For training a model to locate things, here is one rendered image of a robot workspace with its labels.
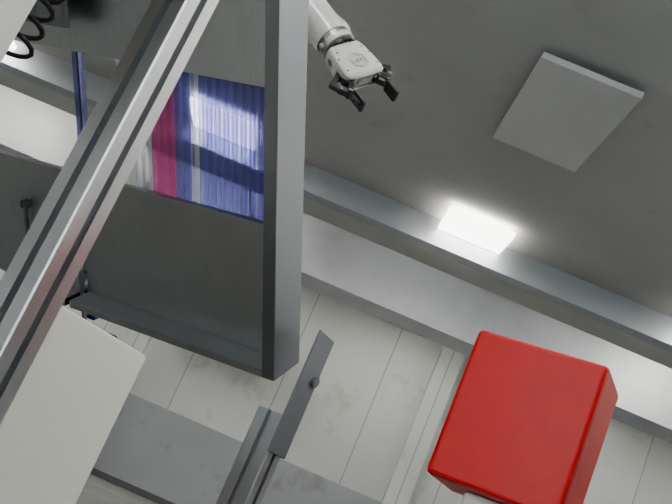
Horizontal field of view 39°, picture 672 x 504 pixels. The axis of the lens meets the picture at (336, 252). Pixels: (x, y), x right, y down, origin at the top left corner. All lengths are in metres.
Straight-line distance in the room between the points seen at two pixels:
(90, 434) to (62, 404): 0.06
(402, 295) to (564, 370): 6.93
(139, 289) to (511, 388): 0.65
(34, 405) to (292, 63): 0.49
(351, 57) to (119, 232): 0.87
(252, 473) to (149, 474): 11.23
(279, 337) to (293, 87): 0.33
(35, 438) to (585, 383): 0.53
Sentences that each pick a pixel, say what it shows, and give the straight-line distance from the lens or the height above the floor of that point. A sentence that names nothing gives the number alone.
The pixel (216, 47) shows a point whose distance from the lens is 1.22.
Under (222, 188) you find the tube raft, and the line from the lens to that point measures 1.27.
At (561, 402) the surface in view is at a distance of 0.97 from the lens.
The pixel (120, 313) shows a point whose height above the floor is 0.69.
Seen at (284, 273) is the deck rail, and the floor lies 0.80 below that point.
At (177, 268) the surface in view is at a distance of 1.36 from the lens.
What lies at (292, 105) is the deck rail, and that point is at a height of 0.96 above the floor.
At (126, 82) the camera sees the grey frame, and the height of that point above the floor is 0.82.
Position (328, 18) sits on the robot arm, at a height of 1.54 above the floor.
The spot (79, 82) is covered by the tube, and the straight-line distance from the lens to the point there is 1.41.
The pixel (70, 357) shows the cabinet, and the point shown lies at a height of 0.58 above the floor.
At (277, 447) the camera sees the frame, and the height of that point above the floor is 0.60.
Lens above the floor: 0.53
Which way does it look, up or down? 15 degrees up
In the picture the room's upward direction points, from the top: 24 degrees clockwise
